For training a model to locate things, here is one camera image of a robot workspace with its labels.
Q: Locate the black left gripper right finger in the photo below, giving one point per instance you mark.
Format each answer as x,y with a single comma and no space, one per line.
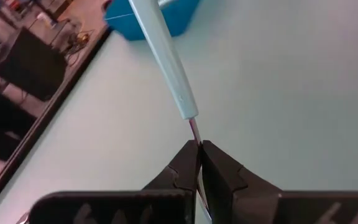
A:
244,202

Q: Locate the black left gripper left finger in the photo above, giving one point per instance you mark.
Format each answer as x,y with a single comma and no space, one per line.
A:
166,205

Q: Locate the green table mat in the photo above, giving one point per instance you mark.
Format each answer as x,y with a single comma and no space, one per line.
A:
291,93

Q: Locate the blue plastic bin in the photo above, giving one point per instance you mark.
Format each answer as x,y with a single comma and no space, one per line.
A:
120,21

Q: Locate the black aluminium table frame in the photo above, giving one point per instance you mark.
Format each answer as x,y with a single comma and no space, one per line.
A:
42,123

